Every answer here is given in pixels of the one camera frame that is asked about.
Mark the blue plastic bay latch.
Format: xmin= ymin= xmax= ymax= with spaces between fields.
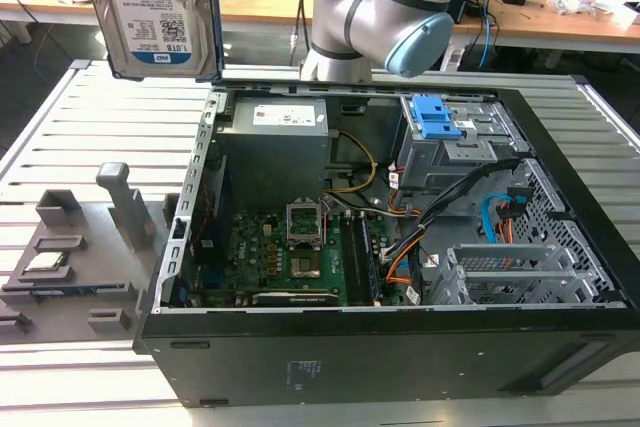
xmin=412 ymin=95 xmax=464 ymax=141

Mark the black RAM stick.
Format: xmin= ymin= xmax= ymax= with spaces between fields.
xmin=343 ymin=214 xmax=370 ymax=305
xmin=357 ymin=214 xmax=382 ymax=299

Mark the CPU socket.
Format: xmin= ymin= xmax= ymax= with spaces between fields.
xmin=284 ymin=196 xmax=329 ymax=252

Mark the grey power supply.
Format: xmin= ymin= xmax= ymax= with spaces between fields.
xmin=214 ymin=96 xmax=334 ymax=203

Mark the orange wire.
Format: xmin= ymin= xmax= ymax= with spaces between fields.
xmin=497 ymin=204 xmax=517 ymax=249

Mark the hard disk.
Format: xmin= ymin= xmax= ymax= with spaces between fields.
xmin=75 ymin=0 xmax=225 ymax=83

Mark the blue cable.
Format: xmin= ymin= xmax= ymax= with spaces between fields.
xmin=477 ymin=0 xmax=502 ymax=69

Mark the blue wire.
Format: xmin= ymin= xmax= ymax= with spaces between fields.
xmin=482 ymin=192 xmax=529 ymax=244

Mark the black PC case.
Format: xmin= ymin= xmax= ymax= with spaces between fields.
xmin=132 ymin=74 xmax=640 ymax=411

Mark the grey parts rack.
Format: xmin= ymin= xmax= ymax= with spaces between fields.
xmin=0 ymin=161 xmax=174 ymax=346

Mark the green motherboard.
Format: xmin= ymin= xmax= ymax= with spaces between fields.
xmin=194 ymin=206 xmax=401 ymax=308

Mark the grey metal drive cage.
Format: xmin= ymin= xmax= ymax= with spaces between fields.
xmin=429 ymin=241 xmax=601 ymax=306

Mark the silver CPU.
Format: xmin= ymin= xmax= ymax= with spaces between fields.
xmin=23 ymin=251 xmax=66 ymax=273

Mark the grey metal disk bay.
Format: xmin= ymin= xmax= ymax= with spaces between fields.
xmin=397 ymin=94 xmax=531 ymax=193

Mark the black graphics card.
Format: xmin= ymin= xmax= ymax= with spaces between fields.
xmin=252 ymin=289 xmax=341 ymax=306

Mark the yellow wire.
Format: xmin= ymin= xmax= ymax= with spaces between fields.
xmin=324 ymin=131 xmax=380 ymax=196

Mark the black wire bundle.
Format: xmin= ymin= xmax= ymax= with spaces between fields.
xmin=382 ymin=159 xmax=521 ymax=268

